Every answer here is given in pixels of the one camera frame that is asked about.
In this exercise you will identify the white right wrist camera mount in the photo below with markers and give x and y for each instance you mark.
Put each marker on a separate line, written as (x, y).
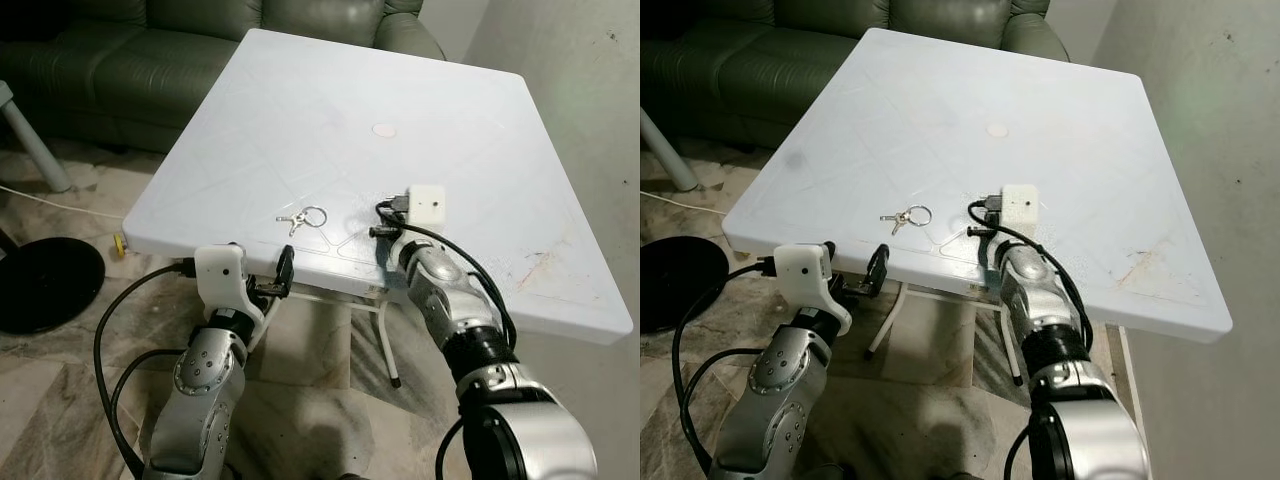
(1020, 203)
(428, 203)

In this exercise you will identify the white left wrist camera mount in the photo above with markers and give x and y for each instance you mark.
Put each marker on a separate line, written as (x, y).
(222, 272)
(800, 270)

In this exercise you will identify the white round table plug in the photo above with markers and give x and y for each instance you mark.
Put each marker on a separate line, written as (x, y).
(998, 130)
(385, 130)

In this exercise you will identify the black round disc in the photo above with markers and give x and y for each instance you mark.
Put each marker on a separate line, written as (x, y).
(675, 285)
(45, 285)

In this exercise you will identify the dark green leather sofa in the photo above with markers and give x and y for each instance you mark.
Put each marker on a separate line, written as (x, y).
(150, 70)
(760, 70)

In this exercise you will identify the white plastic square table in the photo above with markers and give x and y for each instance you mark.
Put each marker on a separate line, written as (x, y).
(400, 90)
(1000, 80)

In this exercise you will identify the grey metal pole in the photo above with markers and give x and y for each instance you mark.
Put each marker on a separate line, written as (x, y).
(672, 160)
(35, 145)

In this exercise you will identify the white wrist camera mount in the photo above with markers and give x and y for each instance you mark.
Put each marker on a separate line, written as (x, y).
(428, 203)
(222, 272)
(800, 270)
(1020, 203)

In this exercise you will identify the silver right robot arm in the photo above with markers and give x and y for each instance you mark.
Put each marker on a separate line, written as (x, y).
(1030, 290)
(440, 290)

